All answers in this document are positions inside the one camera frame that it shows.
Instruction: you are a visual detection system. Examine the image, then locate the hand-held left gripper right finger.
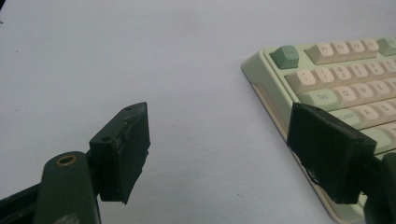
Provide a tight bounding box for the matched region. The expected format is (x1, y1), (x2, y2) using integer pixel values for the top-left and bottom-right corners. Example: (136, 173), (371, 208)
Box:
(286, 102), (378, 205)

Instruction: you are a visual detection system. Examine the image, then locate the green and cream keyboard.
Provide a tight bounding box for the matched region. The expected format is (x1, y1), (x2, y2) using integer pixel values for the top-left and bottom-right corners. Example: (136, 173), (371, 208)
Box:
(240, 35), (396, 224)

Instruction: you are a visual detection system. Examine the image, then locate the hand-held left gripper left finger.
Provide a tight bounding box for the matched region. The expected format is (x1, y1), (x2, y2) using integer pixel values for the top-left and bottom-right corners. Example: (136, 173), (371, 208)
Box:
(88, 101), (151, 205)

